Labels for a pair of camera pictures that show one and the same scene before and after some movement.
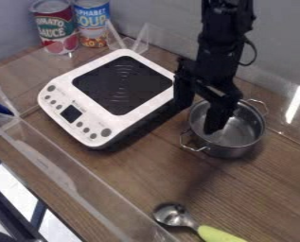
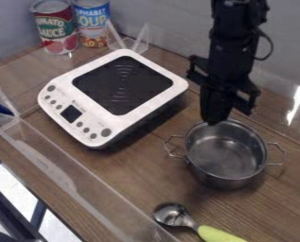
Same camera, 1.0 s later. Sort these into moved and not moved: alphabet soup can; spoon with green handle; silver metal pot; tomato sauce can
Moved: silver metal pot
Not moved: tomato sauce can; alphabet soup can; spoon with green handle
